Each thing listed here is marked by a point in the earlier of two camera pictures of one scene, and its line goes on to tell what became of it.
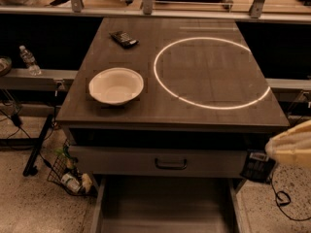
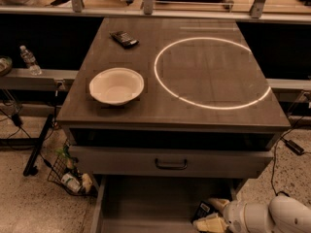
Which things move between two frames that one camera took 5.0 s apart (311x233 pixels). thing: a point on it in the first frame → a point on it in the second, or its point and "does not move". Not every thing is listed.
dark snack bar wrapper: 124,39 does not move
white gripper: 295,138 → 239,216
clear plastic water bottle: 29,61 does not move
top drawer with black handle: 158,161 does not move
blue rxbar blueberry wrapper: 258,166 → 204,210
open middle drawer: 168,204 does not move
